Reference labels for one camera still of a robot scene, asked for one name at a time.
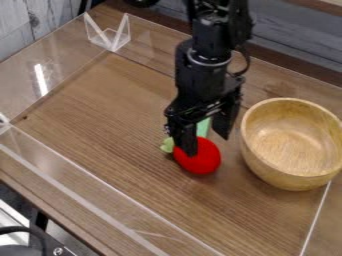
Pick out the green rectangular block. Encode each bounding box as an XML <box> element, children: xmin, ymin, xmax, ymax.
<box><xmin>196</xmin><ymin>118</ymin><xmax>211</xmax><ymax>137</ymax></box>

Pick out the red plush strawberry toy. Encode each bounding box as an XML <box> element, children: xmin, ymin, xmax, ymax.
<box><xmin>160</xmin><ymin>137</ymin><xmax>222</xmax><ymax>175</ymax></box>

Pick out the clear acrylic tray wall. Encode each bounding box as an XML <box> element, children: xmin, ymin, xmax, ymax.
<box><xmin>0</xmin><ymin>113</ymin><xmax>224</xmax><ymax>256</ymax></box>

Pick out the clear acrylic corner bracket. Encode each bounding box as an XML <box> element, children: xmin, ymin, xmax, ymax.
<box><xmin>83</xmin><ymin>13</ymin><xmax>131</xmax><ymax>52</ymax></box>

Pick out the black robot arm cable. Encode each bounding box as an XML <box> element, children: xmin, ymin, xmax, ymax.
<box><xmin>226</xmin><ymin>43</ymin><xmax>251</xmax><ymax>78</ymax></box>

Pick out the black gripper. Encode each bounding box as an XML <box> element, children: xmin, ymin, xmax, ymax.
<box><xmin>164</xmin><ymin>40</ymin><xmax>244</xmax><ymax>157</ymax></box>

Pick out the wooden bowl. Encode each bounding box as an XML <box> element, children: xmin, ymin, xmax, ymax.
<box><xmin>240</xmin><ymin>98</ymin><xmax>342</xmax><ymax>191</ymax></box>

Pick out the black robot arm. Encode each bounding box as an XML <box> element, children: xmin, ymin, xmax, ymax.
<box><xmin>164</xmin><ymin>0</ymin><xmax>254</xmax><ymax>157</ymax></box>

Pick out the black metal table frame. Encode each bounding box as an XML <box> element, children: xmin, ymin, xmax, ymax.
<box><xmin>29</xmin><ymin>209</ymin><xmax>89</xmax><ymax>256</ymax></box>

